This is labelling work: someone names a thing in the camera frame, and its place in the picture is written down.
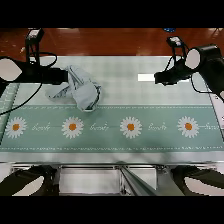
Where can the light blue shirt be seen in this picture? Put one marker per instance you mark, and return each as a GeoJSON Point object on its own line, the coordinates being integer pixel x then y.
{"type": "Point", "coordinates": [83, 90]}

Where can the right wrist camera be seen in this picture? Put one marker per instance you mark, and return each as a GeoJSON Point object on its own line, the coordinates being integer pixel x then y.
{"type": "Point", "coordinates": [175, 41]}

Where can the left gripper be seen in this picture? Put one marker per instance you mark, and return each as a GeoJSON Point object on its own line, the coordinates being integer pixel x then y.
{"type": "Point", "coordinates": [55, 76]}

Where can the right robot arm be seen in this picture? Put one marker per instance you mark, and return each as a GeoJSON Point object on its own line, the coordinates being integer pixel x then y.
{"type": "Point", "coordinates": [208, 63]}

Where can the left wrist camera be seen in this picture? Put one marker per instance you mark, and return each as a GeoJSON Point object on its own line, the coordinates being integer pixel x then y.
{"type": "Point", "coordinates": [34, 34]}

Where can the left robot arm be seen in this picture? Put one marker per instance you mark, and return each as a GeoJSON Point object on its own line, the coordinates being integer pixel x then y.
{"type": "Point", "coordinates": [29, 71]}

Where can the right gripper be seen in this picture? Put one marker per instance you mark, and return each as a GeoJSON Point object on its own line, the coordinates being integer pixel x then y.
{"type": "Point", "coordinates": [173, 76]}

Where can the silver frame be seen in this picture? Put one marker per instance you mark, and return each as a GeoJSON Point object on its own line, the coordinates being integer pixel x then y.
{"type": "Point", "coordinates": [140, 186]}

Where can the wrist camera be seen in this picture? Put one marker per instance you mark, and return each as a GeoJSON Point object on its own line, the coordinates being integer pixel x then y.
{"type": "Point", "coordinates": [175, 41]}
{"type": "Point", "coordinates": [34, 34]}

